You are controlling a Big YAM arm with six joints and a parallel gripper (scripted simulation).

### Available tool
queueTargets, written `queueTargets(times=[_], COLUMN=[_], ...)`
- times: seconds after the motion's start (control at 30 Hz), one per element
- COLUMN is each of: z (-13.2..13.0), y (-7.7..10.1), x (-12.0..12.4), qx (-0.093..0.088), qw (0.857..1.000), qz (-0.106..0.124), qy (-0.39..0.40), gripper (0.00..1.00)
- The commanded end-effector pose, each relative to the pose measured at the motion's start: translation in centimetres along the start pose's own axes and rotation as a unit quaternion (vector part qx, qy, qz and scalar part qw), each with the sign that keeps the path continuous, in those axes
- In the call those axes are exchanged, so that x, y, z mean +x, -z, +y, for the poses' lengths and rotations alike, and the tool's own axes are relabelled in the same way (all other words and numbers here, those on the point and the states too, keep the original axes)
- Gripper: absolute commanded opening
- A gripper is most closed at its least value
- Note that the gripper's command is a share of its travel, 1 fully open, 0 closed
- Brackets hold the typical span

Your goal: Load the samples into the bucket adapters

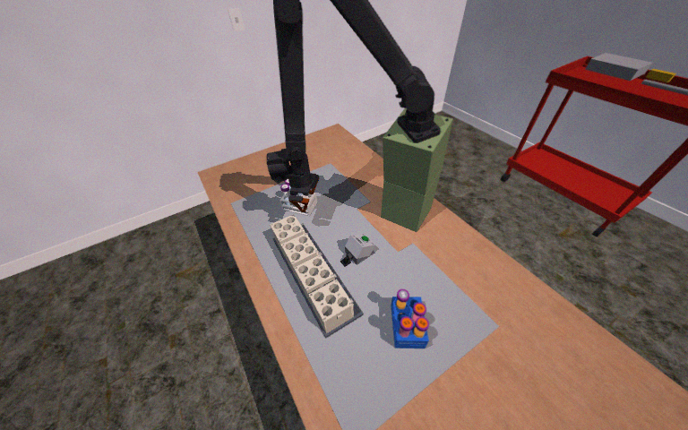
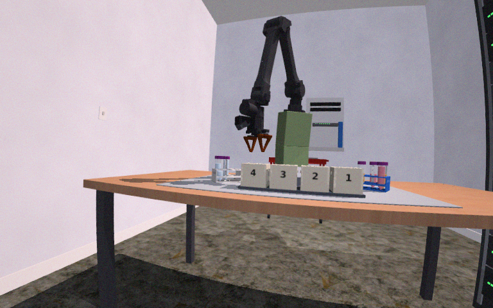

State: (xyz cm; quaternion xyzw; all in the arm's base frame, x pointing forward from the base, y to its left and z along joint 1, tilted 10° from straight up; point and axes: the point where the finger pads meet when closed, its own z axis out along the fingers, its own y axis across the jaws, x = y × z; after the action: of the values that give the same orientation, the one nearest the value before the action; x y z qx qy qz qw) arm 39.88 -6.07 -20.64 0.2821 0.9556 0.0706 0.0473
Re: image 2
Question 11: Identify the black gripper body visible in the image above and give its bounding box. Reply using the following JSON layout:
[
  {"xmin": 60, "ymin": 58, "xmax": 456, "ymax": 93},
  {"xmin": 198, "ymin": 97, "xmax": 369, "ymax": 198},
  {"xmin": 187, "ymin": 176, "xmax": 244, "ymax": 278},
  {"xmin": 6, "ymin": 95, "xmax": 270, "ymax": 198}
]
[{"xmin": 246, "ymin": 117, "xmax": 270, "ymax": 137}]

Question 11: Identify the grey flat mat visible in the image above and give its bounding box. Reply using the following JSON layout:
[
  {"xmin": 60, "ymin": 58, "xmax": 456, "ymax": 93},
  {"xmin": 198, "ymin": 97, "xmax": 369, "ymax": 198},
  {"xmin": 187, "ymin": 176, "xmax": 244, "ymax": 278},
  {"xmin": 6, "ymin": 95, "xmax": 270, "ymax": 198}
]
[{"xmin": 156, "ymin": 175, "xmax": 463, "ymax": 209}]

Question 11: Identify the tube with pink liquid and purple cap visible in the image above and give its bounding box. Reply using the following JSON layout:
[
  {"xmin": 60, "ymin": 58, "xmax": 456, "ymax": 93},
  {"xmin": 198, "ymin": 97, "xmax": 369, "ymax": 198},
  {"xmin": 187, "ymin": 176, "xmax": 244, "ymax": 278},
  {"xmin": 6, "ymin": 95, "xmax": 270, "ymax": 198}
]
[{"xmin": 370, "ymin": 162, "xmax": 377, "ymax": 188}]

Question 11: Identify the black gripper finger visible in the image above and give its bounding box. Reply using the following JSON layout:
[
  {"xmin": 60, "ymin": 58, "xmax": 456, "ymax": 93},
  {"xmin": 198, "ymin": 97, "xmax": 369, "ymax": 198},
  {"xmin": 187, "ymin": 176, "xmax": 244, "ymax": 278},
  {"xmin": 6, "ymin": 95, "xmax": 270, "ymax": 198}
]
[
  {"xmin": 243, "ymin": 137, "xmax": 257, "ymax": 152},
  {"xmin": 257, "ymin": 134, "xmax": 272, "ymax": 152}
]

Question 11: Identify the white tube rack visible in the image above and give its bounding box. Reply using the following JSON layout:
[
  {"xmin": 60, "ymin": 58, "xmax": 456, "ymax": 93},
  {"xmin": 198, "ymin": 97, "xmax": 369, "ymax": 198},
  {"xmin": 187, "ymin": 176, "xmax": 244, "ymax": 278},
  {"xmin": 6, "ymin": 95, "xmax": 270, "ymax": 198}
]
[{"xmin": 212, "ymin": 168, "xmax": 241, "ymax": 183}]

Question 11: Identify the beige bucket adapter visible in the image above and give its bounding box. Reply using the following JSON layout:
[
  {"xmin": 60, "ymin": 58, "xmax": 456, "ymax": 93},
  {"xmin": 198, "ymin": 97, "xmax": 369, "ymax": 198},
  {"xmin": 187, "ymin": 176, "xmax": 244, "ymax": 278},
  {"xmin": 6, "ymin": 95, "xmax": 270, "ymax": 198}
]
[
  {"xmin": 329, "ymin": 166, "xmax": 364, "ymax": 194},
  {"xmin": 241, "ymin": 163, "xmax": 270, "ymax": 188},
  {"xmin": 300, "ymin": 166, "xmax": 330, "ymax": 193},
  {"xmin": 269, "ymin": 164, "xmax": 298, "ymax": 191}
]

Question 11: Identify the blue tube rack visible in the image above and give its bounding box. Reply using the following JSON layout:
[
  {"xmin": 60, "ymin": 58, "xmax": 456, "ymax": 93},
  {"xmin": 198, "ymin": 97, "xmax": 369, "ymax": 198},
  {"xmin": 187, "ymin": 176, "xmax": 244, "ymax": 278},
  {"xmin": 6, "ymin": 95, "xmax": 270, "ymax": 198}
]
[{"xmin": 363, "ymin": 175, "xmax": 390, "ymax": 192}]

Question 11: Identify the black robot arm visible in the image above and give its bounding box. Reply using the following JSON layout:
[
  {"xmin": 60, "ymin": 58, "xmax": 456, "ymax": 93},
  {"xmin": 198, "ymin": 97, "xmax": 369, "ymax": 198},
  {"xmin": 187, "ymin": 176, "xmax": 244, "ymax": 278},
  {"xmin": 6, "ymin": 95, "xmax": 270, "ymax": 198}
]
[{"xmin": 235, "ymin": 16, "xmax": 306, "ymax": 130}]

